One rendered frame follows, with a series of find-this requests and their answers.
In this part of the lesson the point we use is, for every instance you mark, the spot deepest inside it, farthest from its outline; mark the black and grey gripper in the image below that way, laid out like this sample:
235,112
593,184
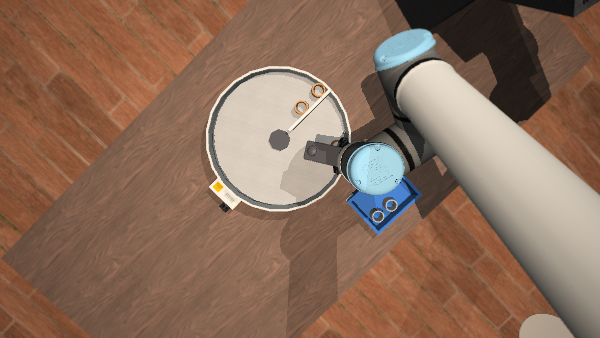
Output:
341,143

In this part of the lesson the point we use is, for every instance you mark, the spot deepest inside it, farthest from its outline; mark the grey metal sleeve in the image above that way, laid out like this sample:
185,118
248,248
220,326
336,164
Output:
393,207
380,218

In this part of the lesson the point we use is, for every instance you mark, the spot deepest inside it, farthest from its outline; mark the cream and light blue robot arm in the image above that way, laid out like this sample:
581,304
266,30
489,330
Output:
546,216

